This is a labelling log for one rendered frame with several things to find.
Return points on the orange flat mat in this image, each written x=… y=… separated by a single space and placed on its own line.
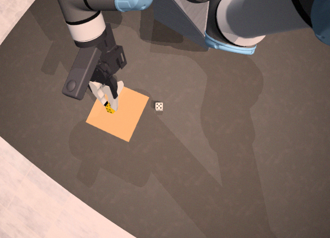
x=123 y=121

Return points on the white die with black pips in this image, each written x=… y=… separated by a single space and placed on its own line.
x=159 y=107

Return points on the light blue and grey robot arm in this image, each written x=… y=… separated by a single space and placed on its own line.
x=232 y=25

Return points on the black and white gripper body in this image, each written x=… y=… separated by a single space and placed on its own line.
x=110 y=60

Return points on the yellow die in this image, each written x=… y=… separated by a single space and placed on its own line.
x=109 y=110

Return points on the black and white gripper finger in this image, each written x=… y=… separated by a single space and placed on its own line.
x=112 y=89
x=97 y=90

